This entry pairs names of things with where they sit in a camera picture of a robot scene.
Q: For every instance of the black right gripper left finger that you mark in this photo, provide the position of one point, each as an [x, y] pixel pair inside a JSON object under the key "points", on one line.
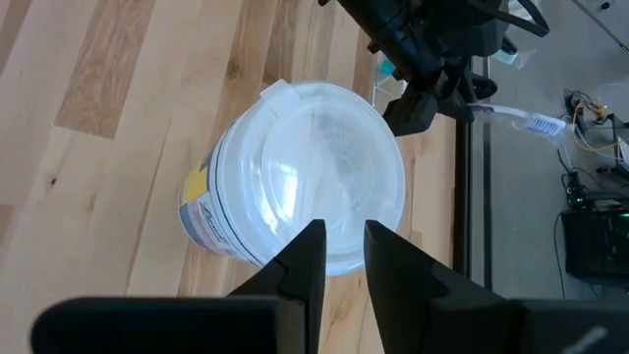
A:
{"points": [[285, 314]]}

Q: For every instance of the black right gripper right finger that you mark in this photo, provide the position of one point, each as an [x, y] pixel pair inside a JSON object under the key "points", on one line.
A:
{"points": [[417, 314]]}

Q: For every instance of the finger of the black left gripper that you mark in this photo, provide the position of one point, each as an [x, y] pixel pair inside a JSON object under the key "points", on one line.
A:
{"points": [[457, 93], [410, 113]]}

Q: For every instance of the clear plastic toothbrush package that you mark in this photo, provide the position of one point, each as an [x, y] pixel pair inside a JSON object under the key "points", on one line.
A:
{"points": [[381, 88]]}

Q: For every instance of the black computer tower green light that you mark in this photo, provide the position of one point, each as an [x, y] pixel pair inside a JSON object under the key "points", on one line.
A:
{"points": [[594, 246]]}

